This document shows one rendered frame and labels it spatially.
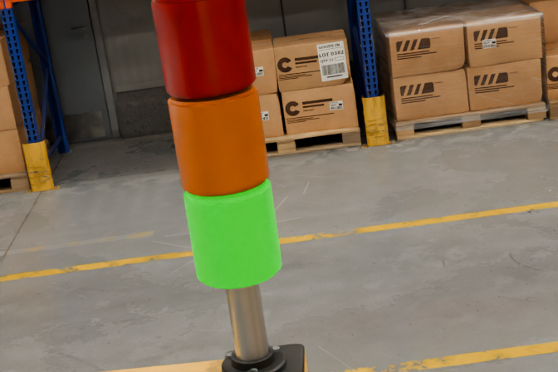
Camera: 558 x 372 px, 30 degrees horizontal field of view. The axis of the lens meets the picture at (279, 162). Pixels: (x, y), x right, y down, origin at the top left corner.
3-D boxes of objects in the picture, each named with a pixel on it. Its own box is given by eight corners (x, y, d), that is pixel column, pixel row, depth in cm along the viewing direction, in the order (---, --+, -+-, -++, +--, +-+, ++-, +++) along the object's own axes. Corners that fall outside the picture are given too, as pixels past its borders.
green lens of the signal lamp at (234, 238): (192, 294, 58) (177, 205, 56) (202, 259, 63) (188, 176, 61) (281, 285, 58) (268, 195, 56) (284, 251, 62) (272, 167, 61)
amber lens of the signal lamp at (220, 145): (176, 202, 56) (160, 108, 55) (188, 173, 61) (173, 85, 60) (267, 192, 56) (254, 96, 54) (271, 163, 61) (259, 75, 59)
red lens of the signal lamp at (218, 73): (159, 104, 55) (143, 4, 53) (172, 82, 60) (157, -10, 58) (253, 93, 54) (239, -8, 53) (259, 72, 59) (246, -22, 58)
